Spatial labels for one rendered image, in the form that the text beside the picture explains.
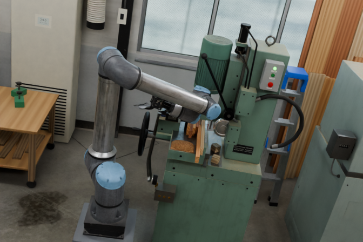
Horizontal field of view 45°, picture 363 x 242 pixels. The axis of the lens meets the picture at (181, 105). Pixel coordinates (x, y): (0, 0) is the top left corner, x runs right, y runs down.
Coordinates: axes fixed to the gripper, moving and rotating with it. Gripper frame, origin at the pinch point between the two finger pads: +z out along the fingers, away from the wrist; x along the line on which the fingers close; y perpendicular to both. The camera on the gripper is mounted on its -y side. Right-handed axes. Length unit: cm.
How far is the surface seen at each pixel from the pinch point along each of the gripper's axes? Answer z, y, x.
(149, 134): -23.6, -30.6, 24.0
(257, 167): -87, -1, 14
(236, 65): -45, 4, -36
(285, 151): -145, -72, 4
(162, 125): -26.9, -22.1, 14.3
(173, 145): -31.3, -1.1, 19.9
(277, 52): -60, 15, -51
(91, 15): 33, -139, -34
